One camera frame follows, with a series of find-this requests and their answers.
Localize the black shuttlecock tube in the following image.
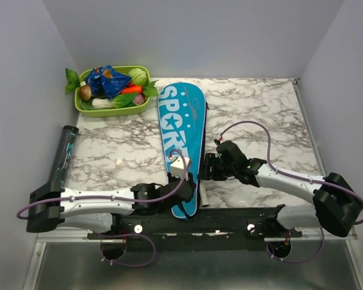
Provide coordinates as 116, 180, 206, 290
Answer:
47, 125, 79, 196

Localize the blue badminton racket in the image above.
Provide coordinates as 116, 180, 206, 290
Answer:
199, 182, 209, 208

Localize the pink onion toy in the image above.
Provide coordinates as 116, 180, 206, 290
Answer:
132, 93, 145, 106

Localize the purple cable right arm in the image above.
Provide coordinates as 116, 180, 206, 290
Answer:
218, 120, 363, 225

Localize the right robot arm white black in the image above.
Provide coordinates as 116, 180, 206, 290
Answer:
197, 141, 363, 237

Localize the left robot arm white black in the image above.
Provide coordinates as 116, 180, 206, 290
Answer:
24, 174, 197, 239

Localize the green leaf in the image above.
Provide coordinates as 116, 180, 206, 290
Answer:
142, 80, 159, 97
65, 68, 80, 94

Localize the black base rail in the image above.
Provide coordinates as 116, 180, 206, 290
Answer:
85, 205, 320, 259

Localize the green leaf right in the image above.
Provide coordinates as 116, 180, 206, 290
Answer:
142, 80, 159, 97

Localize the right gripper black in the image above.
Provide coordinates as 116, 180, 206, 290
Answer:
196, 152, 237, 181

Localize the blue racket cover bag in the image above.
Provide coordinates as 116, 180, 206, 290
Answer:
158, 82, 208, 220

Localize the orange carrot toy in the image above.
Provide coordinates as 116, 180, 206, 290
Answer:
120, 85, 143, 94

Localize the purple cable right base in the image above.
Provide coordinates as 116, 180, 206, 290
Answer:
265, 226, 326, 263

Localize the green plastic basket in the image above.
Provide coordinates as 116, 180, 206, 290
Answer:
74, 65, 151, 118

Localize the green leaf left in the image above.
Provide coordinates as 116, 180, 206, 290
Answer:
65, 68, 80, 94

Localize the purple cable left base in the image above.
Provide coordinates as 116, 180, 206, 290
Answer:
95, 231, 157, 268

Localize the blue snack bag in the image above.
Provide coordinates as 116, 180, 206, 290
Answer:
85, 65, 131, 100

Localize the purple cable base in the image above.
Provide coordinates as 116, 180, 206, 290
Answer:
265, 226, 326, 263
95, 231, 157, 268

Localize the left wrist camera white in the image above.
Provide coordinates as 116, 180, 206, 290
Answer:
169, 156, 191, 180

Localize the green leafy vegetable toy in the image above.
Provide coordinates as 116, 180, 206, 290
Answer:
110, 93, 137, 109

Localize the green cabbage toy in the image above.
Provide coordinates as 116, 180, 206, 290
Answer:
128, 68, 148, 86

